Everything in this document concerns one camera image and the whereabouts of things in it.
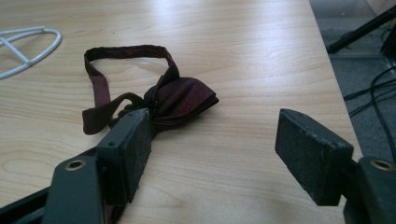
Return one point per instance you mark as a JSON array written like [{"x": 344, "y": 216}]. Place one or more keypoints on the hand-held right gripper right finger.
[{"x": 314, "y": 155}]

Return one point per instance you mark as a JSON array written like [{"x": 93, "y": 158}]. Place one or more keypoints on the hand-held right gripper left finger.
[{"x": 124, "y": 155}]

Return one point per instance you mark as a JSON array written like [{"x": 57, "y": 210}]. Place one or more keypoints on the dark red bow tie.
[{"x": 174, "y": 96}]

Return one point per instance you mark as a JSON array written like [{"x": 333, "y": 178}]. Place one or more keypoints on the black stand leg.
[{"x": 358, "y": 31}]

